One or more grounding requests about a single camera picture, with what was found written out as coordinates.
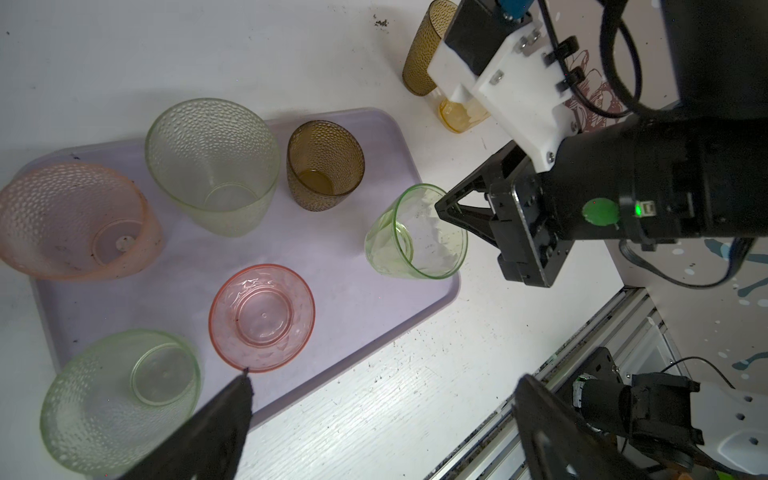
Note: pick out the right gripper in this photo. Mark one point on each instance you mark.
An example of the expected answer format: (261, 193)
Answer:
(502, 203)

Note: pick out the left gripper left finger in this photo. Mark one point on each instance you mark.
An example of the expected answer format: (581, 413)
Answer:
(207, 446)

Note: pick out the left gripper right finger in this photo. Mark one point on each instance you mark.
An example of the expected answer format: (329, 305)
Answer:
(559, 444)

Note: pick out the green smooth cup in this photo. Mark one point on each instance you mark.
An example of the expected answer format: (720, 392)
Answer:
(410, 241)

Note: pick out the pink smooth cup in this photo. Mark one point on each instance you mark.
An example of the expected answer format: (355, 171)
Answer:
(261, 318)

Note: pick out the brown textured cup front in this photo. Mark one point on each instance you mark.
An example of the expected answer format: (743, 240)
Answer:
(325, 164)

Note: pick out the brown textured cup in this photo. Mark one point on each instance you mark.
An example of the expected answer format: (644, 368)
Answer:
(325, 164)
(430, 33)

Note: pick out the pale green textured cup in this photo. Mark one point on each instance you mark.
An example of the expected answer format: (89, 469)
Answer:
(217, 160)

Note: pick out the pink textured cup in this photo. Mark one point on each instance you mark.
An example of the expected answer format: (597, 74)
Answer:
(77, 222)

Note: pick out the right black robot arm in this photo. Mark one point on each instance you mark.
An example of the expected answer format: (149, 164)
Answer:
(654, 176)

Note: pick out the lilac plastic tray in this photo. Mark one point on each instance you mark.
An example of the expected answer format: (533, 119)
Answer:
(357, 309)

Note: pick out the yellow smooth cup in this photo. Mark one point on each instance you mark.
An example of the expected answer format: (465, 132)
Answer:
(460, 117)

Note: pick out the brown textured cup back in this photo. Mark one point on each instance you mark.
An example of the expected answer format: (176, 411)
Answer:
(430, 33)

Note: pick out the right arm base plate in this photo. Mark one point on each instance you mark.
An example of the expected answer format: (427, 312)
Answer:
(599, 364)

